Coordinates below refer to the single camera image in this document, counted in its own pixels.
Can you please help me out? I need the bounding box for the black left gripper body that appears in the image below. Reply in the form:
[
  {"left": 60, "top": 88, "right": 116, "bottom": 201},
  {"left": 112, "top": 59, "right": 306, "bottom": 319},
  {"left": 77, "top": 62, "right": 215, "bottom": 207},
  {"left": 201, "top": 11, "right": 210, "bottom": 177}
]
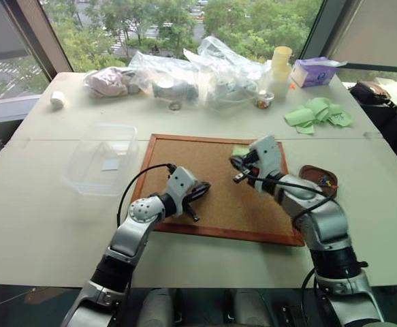
[{"left": 180, "top": 187, "right": 196, "bottom": 216}]

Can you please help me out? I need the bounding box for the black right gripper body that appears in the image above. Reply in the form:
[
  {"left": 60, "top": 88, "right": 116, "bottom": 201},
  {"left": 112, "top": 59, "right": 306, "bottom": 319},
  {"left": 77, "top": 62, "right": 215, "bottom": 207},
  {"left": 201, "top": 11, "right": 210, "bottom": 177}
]
[{"left": 241, "top": 151, "right": 262, "bottom": 178}]

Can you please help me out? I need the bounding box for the brown oval tray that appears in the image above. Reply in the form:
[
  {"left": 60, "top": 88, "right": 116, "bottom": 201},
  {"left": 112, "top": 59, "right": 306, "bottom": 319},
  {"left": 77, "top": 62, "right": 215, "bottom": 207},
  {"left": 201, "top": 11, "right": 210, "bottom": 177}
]
[{"left": 298, "top": 165, "right": 340, "bottom": 205}]

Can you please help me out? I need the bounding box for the clear plastic box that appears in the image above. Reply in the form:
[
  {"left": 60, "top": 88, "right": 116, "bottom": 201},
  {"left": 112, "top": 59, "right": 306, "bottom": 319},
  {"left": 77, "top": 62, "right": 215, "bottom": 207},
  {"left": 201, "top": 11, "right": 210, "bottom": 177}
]
[{"left": 60, "top": 122, "right": 140, "bottom": 198}]

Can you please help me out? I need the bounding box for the green note with writing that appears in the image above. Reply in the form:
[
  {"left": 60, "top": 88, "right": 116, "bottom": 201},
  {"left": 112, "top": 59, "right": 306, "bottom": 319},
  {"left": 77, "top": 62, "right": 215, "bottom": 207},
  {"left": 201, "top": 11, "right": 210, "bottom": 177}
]
[{"left": 325, "top": 109, "right": 354, "bottom": 129}]

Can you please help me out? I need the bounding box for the purple tissue box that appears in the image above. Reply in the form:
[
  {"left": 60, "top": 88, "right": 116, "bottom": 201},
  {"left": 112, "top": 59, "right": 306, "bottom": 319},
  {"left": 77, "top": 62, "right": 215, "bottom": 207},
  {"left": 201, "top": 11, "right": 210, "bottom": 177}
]
[{"left": 290, "top": 57, "right": 348, "bottom": 89}]

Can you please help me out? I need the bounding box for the wood framed cork board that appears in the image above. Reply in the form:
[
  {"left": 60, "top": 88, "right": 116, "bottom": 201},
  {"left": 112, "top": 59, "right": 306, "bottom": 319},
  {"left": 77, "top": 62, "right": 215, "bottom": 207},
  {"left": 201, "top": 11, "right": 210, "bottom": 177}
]
[{"left": 131, "top": 134, "right": 306, "bottom": 247}]

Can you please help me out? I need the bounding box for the small cup of coloured pins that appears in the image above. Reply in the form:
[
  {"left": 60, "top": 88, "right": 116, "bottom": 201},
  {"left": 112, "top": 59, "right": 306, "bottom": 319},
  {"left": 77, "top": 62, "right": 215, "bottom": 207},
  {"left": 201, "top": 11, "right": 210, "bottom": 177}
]
[{"left": 253, "top": 89, "right": 275, "bottom": 110}]

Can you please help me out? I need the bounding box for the plastic bag with white items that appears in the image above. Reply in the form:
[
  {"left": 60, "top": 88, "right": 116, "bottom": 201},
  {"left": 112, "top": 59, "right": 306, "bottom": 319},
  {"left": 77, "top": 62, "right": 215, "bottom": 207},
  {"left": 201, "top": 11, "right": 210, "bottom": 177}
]
[{"left": 183, "top": 35, "right": 271, "bottom": 110}]

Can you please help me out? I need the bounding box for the grey rounded shape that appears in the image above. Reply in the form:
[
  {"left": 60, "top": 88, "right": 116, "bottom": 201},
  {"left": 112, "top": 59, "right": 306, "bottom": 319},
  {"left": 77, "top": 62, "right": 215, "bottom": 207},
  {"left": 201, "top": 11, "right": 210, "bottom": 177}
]
[
  {"left": 138, "top": 288, "right": 176, "bottom": 327},
  {"left": 229, "top": 288, "right": 271, "bottom": 327}
]

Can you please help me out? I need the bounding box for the plastic bag with grey object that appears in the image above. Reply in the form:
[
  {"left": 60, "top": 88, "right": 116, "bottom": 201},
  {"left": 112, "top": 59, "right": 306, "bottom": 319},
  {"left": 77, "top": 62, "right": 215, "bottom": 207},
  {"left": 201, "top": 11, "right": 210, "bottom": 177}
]
[{"left": 129, "top": 50, "right": 206, "bottom": 107}]

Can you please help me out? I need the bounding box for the stack of yellow cups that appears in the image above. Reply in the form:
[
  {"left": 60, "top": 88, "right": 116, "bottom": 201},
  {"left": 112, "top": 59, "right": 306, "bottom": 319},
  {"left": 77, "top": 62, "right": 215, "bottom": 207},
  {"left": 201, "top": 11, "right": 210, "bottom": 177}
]
[{"left": 270, "top": 46, "right": 293, "bottom": 73}]

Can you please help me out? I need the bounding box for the black bag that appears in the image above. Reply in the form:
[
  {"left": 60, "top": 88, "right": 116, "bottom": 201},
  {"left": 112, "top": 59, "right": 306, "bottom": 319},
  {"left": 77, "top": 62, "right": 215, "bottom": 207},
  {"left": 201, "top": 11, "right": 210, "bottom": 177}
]
[{"left": 347, "top": 80, "right": 397, "bottom": 137}]

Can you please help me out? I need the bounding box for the plastic bag with pink cloth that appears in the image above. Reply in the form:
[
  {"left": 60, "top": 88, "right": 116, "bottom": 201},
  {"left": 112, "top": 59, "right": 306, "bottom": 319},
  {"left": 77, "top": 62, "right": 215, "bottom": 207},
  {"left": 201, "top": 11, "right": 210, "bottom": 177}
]
[{"left": 82, "top": 66, "right": 142, "bottom": 100}]

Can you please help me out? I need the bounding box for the white paper roll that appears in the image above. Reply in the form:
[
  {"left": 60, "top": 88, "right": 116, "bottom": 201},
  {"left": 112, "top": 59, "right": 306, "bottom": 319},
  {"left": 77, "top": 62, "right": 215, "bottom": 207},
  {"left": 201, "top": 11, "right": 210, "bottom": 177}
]
[{"left": 49, "top": 89, "right": 67, "bottom": 111}]

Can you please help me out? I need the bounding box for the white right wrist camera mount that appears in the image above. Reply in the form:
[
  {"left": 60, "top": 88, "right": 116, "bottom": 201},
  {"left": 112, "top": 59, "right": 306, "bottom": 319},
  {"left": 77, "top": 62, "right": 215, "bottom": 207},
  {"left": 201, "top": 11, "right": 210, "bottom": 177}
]
[{"left": 248, "top": 135, "right": 285, "bottom": 178}]

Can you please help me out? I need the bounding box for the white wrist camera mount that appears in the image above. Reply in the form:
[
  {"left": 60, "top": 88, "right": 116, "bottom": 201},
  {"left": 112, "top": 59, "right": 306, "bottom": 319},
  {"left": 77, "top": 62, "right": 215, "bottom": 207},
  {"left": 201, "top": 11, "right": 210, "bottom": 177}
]
[
  {"left": 248, "top": 135, "right": 285, "bottom": 178},
  {"left": 165, "top": 166, "right": 198, "bottom": 218}
]

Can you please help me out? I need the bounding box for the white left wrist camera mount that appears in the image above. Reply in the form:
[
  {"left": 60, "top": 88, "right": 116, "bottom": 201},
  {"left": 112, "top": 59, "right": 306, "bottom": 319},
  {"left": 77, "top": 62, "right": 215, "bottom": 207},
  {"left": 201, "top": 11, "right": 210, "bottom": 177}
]
[{"left": 165, "top": 166, "right": 198, "bottom": 218}]

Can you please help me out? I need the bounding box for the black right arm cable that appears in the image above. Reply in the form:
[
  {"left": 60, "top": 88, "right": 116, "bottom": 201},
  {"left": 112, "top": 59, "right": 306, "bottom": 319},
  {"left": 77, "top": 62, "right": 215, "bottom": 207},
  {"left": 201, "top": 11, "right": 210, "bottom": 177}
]
[{"left": 247, "top": 173, "right": 337, "bottom": 225}]

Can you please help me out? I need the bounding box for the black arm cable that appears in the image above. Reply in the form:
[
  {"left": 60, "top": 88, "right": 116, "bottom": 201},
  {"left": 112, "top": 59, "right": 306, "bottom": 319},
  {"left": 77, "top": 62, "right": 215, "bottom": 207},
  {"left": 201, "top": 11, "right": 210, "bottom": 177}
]
[
  {"left": 247, "top": 173, "right": 337, "bottom": 225},
  {"left": 116, "top": 163, "right": 177, "bottom": 228}
]

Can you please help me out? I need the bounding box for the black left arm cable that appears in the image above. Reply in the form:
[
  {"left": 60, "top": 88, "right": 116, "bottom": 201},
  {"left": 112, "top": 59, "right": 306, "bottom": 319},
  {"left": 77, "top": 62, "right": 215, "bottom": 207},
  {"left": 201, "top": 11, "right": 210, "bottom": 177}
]
[{"left": 116, "top": 163, "right": 177, "bottom": 228}]

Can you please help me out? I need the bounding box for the dark window frame post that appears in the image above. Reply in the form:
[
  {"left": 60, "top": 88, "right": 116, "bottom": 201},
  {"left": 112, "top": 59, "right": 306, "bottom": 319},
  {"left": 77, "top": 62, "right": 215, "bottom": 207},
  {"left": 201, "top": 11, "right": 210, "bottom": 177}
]
[
  {"left": 299, "top": 0, "right": 343, "bottom": 61},
  {"left": 0, "top": 0, "right": 74, "bottom": 80}
]

